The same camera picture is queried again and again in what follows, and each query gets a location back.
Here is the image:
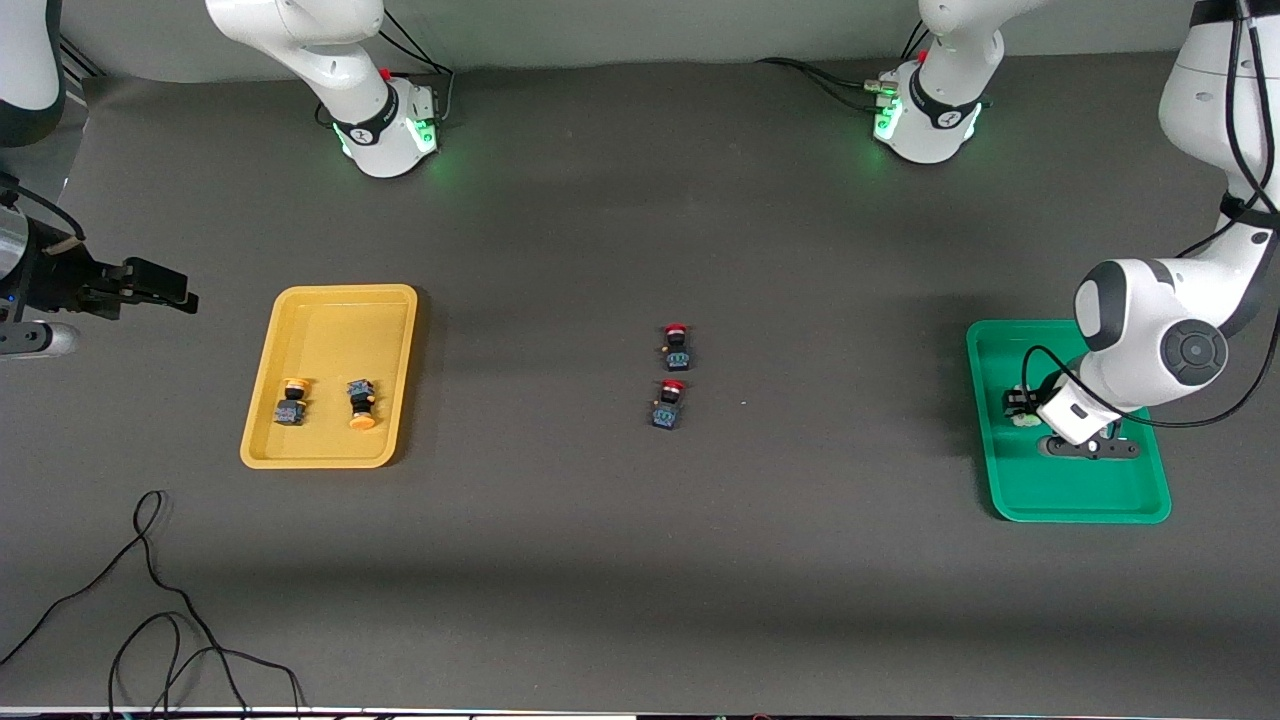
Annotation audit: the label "aluminium frame rail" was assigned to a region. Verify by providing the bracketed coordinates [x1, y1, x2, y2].
[60, 40, 103, 86]

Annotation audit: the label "yellow plastic tray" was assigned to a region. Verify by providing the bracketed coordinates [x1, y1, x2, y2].
[240, 284, 419, 469]

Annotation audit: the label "green plastic tray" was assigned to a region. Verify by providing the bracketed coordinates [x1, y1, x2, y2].
[966, 319, 1172, 524]

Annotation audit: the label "black right arm base cables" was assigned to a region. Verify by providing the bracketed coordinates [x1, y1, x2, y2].
[378, 8, 456, 126]

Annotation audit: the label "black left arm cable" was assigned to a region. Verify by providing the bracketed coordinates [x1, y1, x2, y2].
[1018, 0, 1280, 431]

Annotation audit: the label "black left arm base cables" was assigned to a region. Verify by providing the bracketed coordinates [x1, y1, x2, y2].
[755, 20, 936, 113]

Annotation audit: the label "thin black loose cable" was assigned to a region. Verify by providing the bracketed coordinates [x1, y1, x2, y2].
[0, 490, 306, 719]

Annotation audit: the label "black arm base cables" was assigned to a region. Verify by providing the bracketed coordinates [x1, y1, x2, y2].
[378, 8, 456, 126]
[755, 20, 936, 113]

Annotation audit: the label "dark grey table cloth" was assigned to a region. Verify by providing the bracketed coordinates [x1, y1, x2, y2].
[0, 50, 1280, 713]

